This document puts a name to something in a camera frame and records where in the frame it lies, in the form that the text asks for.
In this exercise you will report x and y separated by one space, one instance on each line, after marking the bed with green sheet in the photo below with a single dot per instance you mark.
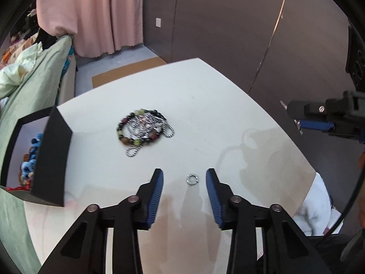
37 74

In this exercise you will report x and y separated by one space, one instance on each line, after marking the orange packet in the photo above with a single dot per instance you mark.
7 53

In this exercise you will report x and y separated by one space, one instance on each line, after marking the white wall socket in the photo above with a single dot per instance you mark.
158 22

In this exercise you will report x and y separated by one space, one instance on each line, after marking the black garment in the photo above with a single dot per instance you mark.
45 38

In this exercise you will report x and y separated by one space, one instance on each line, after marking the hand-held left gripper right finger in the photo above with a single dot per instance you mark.
214 197

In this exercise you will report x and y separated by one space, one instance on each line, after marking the wide pink curtain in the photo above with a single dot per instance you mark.
94 14

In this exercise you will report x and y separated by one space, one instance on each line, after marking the floral bedding pile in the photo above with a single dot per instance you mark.
24 44

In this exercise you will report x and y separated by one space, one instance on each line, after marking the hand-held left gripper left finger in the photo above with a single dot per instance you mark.
155 194

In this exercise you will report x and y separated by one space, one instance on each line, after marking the black jewelry box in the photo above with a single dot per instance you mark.
54 162

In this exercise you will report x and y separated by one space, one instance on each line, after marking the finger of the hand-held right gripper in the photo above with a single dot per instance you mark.
313 125
302 108

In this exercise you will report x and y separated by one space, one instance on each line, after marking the white duvet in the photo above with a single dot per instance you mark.
17 71

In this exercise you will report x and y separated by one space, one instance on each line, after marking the flat cardboard sheet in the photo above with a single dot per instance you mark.
125 71

